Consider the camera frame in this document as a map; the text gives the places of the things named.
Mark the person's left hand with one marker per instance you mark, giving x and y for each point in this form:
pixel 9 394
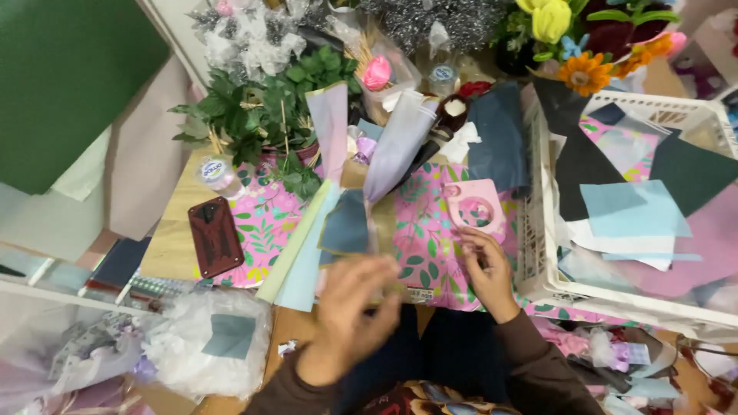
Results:
pixel 346 314

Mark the person's right hand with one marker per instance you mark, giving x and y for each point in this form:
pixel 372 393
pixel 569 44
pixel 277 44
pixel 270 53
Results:
pixel 490 271

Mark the person's right fingers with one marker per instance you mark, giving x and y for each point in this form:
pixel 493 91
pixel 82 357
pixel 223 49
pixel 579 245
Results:
pixel 475 248

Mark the person's left fingers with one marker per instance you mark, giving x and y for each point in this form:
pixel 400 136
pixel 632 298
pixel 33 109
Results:
pixel 375 274

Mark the pink tape dispenser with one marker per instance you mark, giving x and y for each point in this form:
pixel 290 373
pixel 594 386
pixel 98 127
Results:
pixel 474 204

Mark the pink floral wrapping paper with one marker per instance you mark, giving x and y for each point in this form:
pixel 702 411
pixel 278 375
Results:
pixel 426 230

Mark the blue-grey paper square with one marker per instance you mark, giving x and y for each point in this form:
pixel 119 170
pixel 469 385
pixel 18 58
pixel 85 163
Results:
pixel 346 225

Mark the light blue paper sheet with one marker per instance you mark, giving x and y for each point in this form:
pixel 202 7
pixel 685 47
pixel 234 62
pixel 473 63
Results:
pixel 308 259

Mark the person's dark trousers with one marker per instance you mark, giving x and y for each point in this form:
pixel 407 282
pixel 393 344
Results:
pixel 426 351

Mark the white tissue paper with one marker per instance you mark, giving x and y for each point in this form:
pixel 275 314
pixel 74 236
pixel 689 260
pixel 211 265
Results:
pixel 461 143

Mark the dark blue paper sheet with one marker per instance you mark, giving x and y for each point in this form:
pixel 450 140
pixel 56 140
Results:
pixel 499 138

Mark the small lavender wrapped bouquet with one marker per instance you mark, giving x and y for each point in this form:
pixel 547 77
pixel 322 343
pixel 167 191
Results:
pixel 392 150

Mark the white plastic crate with paper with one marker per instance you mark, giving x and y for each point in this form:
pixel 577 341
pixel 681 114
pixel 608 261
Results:
pixel 628 202

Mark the dark red artificial rose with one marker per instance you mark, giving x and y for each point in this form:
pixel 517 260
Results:
pixel 474 88

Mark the red and black phone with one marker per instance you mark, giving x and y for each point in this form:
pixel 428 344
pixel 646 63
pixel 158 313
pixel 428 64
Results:
pixel 215 236

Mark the clear water bottle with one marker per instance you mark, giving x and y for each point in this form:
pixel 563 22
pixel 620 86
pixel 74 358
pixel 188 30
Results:
pixel 443 78
pixel 219 174

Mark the white plastic bag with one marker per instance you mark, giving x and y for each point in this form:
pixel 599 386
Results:
pixel 207 343

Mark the green leaf bunch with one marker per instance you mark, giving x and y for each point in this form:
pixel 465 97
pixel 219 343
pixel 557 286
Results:
pixel 265 109

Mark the pink artificial rose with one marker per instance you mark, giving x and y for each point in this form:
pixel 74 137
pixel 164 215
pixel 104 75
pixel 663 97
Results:
pixel 377 72

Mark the heap of ribbons and scraps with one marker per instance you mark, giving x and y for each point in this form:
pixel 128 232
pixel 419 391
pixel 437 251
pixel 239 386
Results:
pixel 640 369

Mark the silver tinsel bunch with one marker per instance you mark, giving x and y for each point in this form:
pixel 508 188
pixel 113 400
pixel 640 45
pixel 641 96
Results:
pixel 432 20

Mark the colourful artificial flower bouquet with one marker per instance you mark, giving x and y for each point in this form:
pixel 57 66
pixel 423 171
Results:
pixel 588 40

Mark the beige paper sheet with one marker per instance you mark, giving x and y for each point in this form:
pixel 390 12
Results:
pixel 147 155

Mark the dark blue notebook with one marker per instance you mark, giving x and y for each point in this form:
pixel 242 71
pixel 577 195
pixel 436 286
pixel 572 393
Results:
pixel 118 262

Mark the white and silver ribbon flowers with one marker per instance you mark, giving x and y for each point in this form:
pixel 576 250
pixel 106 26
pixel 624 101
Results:
pixel 253 34

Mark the green paper sheet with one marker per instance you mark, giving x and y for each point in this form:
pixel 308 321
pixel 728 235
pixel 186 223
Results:
pixel 63 86

